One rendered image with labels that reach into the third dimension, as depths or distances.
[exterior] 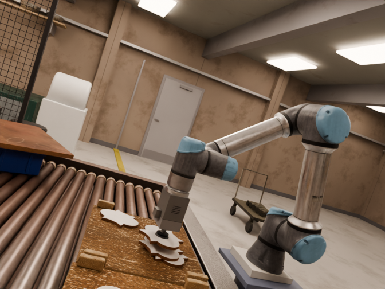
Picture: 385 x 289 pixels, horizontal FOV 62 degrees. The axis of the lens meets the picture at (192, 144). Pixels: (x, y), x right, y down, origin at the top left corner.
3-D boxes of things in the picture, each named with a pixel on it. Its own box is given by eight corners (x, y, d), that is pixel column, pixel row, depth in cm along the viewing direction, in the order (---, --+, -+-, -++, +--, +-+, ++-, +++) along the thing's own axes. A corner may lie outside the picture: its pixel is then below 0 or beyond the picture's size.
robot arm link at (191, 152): (213, 145, 92) (186, 137, 89) (200, 182, 93) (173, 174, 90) (203, 141, 99) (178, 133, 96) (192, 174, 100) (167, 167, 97)
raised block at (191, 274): (204, 284, 86) (207, 274, 86) (205, 288, 84) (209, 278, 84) (183, 279, 85) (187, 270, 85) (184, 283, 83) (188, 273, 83)
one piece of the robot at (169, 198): (157, 171, 97) (141, 221, 98) (165, 180, 89) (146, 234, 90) (187, 179, 101) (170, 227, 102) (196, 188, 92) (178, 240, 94)
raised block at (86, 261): (102, 268, 77) (106, 257, 77) (101, 272, 75) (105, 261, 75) (77, 262, 76) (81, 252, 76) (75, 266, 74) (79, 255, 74)
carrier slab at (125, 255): (182, 231, 125) (183, 227, 124) (208, 294, 85) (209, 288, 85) (92, 209, 116) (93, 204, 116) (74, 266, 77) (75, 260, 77)
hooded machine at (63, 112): (33, 152, 518) (57, 71, 507) (71, 162, 536) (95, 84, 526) (23, 161, 452) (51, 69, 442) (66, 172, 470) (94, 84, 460)
